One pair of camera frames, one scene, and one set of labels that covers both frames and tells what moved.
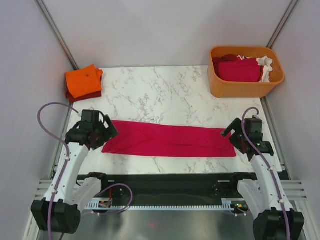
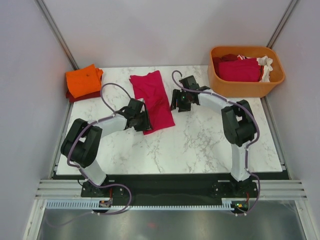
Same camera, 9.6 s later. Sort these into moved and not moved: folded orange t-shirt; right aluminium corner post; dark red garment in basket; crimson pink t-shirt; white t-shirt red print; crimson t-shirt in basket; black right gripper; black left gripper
Moved: crimson pink t-shirt; black left gripper; black right gripper
Not moved: white t-shirt red print; folded orange t-shirt; right aluminium corner post; crimson t-shirt in basket; dark red garment in basket
